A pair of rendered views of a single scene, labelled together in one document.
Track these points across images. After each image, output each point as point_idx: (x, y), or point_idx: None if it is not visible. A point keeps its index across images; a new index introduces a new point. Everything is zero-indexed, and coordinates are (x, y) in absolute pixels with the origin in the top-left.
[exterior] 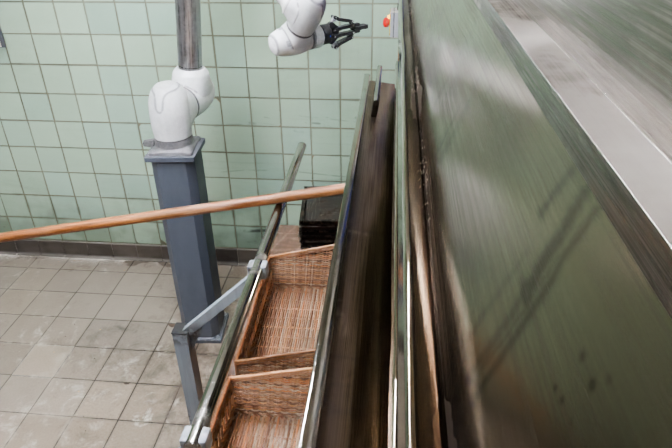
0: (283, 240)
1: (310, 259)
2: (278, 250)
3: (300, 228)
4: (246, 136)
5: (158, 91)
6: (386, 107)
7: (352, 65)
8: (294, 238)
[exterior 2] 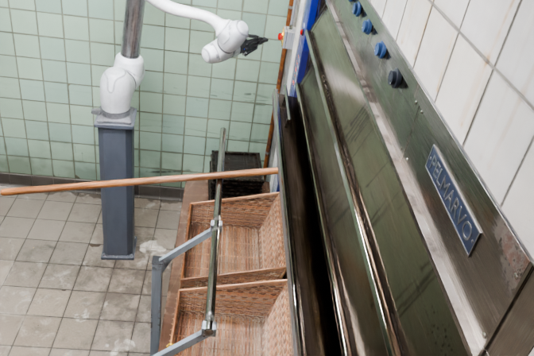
0: (191, 187)
1: None
2: (189, 195)
3: (212, 183)
4: (157, 100)
5: (110, 76)
6: (292, 118)
7: (246, 56)
8: (199, 186)
